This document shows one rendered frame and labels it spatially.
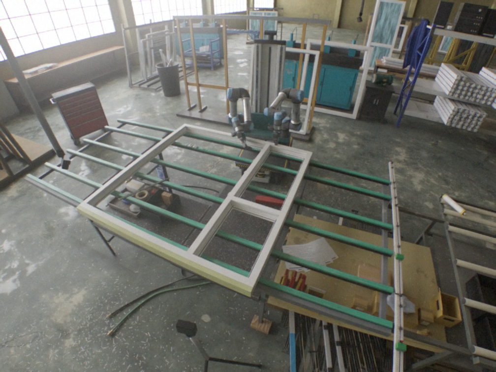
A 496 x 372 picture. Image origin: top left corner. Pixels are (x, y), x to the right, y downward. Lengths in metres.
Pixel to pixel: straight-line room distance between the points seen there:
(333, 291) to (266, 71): 2.34
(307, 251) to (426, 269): 0.93
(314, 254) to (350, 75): 4.47
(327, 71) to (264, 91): 2.90
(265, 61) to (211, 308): 2.61
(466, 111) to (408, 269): 4.08
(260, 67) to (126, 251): 2.54
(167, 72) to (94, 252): 4.64
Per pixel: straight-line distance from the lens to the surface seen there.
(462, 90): 5.64
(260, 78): 2.93
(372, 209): 3.37
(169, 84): 6.54
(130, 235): 1.73
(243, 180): 1.92
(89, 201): 2.16
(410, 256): 2.20
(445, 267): 2.33
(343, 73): 5.70
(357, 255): 1.99
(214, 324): 2.29
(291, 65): 5.84
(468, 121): 5.76
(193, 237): 2.01
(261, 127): 3.11
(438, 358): 1.95
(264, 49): 2.89
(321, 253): 1.90
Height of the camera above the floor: 2.18
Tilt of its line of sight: 41 degrees down
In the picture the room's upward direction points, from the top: straight up
